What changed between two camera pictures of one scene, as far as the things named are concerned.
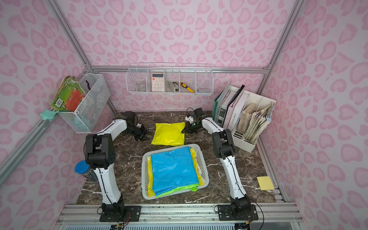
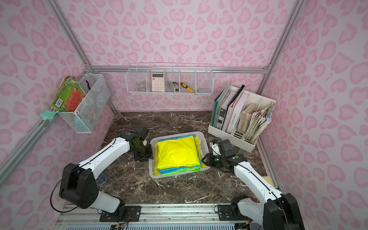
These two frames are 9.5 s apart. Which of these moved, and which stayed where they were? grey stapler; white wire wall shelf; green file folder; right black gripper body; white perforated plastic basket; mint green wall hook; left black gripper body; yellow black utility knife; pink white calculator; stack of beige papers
Moved: right black gripper body; white perforated plastic basket; left black gripper body
Stayed: stack of beige papers; pink white calculator; green file folder; white wire wall shelf; grey stapler; yellow black utility knife; mint green wall hook
